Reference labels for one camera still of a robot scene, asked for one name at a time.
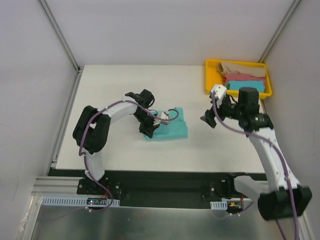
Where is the teal green t shirt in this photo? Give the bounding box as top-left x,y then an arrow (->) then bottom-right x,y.
142,107 -> 188,142

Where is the yellow plastic bin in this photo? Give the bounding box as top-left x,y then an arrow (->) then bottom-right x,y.
205,59 -> 272,99

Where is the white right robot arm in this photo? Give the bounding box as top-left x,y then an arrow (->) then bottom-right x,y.
201,84 -> 312,221

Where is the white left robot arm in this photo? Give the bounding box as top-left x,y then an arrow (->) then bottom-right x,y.
72,89 -> 159,195

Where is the blue rolled t shirt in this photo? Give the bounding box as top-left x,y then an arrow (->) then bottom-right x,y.
225,80 -> 265,93

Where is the pink rolled t shirt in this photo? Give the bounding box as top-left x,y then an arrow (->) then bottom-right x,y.
222,73 -> 266,82

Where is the beige rolled t shirt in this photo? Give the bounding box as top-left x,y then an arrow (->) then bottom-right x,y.
217,61 -> 266,78

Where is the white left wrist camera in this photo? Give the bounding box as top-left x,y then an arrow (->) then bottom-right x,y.
153,112 -> 169,126

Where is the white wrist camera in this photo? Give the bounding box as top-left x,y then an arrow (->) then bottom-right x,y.
209,84 -> 227,108
153,112 -> 169,126

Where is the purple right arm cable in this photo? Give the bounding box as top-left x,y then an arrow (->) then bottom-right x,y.
211,91 -> 301,240

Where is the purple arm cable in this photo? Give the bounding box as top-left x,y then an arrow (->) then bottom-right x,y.
78,99 -> 179,213
211,91 -> 301,240

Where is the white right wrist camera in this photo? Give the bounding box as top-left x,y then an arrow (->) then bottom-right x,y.
209,84 -> 227,108

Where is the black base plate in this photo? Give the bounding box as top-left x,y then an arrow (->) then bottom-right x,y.
47,167 -> 258,210

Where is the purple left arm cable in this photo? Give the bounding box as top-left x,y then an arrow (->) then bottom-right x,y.
78,99 -> 179,213

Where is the left aluminium corner post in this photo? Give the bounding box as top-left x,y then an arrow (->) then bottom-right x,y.
37,0 -> 83,74

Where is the aluminium corner post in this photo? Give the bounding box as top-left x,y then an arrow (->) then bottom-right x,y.
258,0 -> 303,63
37,0 -> 83,74

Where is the right white cable duct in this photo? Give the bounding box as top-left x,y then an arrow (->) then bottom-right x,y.
210,200 -> 228,211

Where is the white cable duct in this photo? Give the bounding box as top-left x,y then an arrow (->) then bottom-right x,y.
210,200 -> 228,211
42,196 -> 120,208

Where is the aluminium rail frame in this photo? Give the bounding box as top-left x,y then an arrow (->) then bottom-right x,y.
31,159 -> 84,196

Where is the left white cable duct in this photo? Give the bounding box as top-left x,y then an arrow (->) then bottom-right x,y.
42,196 -> 120,208

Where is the right aluminium corner post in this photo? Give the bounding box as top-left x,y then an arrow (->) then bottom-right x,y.
258,0 -> 303,63

